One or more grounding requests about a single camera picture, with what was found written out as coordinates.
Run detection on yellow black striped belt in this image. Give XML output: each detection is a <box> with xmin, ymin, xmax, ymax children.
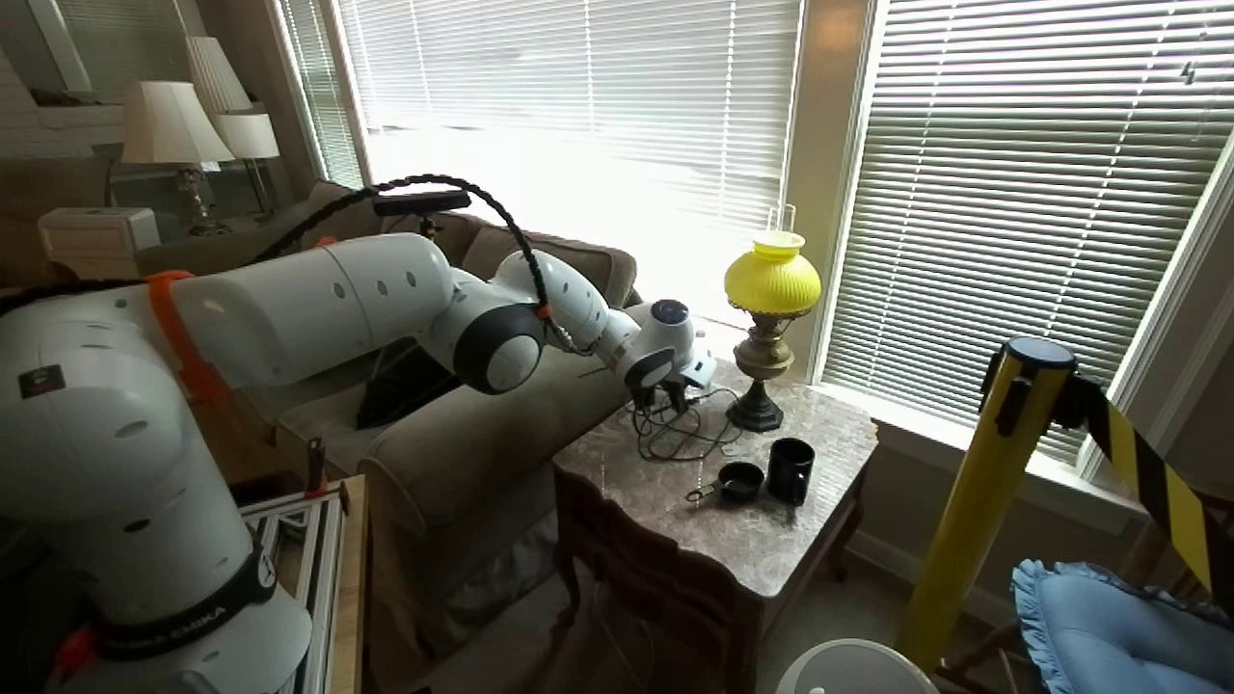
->
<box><xmin>1054</xmin><ymin>369</ymin><xmax>1234</xmax><ymax>597</ymax></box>

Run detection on orange strap on arm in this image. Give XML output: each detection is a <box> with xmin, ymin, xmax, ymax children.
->
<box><xmin>143</xmin><ymin>267</ymin><xmax>230</xmax><ymax>432</ymax></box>

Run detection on short black cup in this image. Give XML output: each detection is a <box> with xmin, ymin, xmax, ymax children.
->
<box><xmin>684</xmin><ymin>461</ymin><xmax>770</xmax><ymax>515</ymax></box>

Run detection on yellow stanchion post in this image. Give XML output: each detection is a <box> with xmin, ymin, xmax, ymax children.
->
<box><xmin>895</xmin><ymin>335</ymin><xmax>1078</xmax><ymax>674</ymax></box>

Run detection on beige fabric sofa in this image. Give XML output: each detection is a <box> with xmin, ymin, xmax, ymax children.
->
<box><xmin>130</xmin><ymin>179</ymin><xmax>649</xmax><ymax>694</ymax></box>

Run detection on white shade table lamp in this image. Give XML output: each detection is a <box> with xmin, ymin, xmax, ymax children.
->
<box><xmin>180</xmin><ymin>30</ymin><xmax>257</xmax><ymax>119</ymax></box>
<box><xmin>212</xmin><ymin>108</ymin><xmax>284</xmax><ymax>216</ymax></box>
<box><xmin>119</xmin><ymin>78</ymin><xmax>238</xmax><ymax>240</ymax></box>

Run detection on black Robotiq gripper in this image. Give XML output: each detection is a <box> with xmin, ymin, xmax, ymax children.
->
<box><xmin>625</xmin><ymin>347</ymin><xmax>698</xmax><ymax>421</ymax></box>

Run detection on beige box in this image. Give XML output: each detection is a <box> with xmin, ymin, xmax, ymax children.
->
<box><xmin>33</xmin><ymin>204</ymin><xmax>164</xmax><ymax>286</ymax></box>

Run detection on blue cloth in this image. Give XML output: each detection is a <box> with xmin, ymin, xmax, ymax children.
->
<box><xmin>1005</xmin><ymin>554</ymin><xmax>1234</xmax><ymax>694</ymax></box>

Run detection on aluminium mounting rail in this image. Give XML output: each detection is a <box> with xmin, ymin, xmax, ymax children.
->
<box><xmin>234</xmin><ymin>486</ymin><xmax>346</xmax><ymax>694</ymax></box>

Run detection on white window blind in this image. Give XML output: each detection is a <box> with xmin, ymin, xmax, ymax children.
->
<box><xmin>820</xmin><ymin>0</ymin><xmax>1234</xmax><ymax>472</ymax></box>
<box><xmin>334</xmin><ymin>0</ymin><xmax>803</xmax><ymax>323</ymax></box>

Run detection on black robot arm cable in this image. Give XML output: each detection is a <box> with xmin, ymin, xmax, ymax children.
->
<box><xmin>247</xmin><ymin>169</ymin><xmax>558</xmax><ymax>321</ymax></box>

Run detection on tall black mug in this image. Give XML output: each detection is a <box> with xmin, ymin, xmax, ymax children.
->
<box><xmin>762</xmin><ymin>437</ymin><xmax>820</xmax><ymax>511</ymax></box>

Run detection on yellow shade brass lamp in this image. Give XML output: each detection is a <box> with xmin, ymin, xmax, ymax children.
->
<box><xmin>721</xmin><ymin>200</ymin><xmax>826</xmax><ymax>437</ymax></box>

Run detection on marble top side table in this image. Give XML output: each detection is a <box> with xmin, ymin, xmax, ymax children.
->
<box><xmin>546</xmin><ymin>369</ymin><xmax>882</xmax><ymax>694</ymax></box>

